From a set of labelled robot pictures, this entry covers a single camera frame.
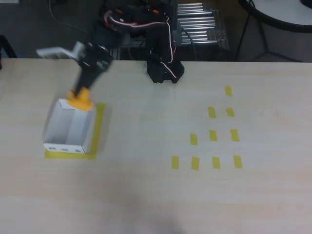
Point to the yellow rubber duck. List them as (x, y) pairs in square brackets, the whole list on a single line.
[(83, 102)]

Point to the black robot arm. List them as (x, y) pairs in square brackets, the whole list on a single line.
[(158, 44)]

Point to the white open cardboard box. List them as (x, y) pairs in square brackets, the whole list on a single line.
[(73, 129)]

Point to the black object at edge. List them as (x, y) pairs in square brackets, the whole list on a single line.
[(6, 51)]

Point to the aluminium profile rack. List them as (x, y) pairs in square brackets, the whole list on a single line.
[(202, 24)]

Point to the yellow tape mark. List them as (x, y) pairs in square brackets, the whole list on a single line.
[(212, 112), (213, 135)]

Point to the round white table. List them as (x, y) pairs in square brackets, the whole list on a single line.
[(280, 17)]

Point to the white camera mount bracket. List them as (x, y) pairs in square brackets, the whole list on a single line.
[(52, 51)]

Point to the yellow tape frame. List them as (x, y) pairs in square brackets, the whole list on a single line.
[(96, 136)]

